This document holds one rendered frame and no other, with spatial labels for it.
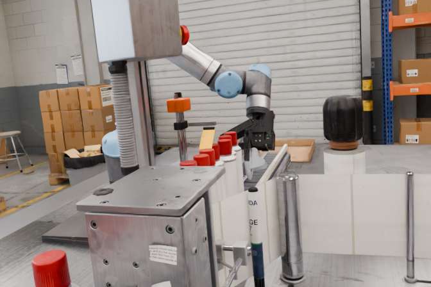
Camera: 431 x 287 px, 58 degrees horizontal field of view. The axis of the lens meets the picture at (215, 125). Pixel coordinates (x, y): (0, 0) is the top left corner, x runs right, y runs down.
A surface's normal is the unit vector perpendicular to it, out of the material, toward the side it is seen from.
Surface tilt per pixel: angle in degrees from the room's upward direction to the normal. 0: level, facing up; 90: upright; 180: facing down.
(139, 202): 0
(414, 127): 90
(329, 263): 0
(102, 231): 90
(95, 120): 90
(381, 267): 0
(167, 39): 90
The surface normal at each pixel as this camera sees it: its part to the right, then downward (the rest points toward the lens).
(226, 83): -0.02, 0.18
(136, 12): 0.59, 0.07
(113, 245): -0.32, 0.17
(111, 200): -0.08, -0.98
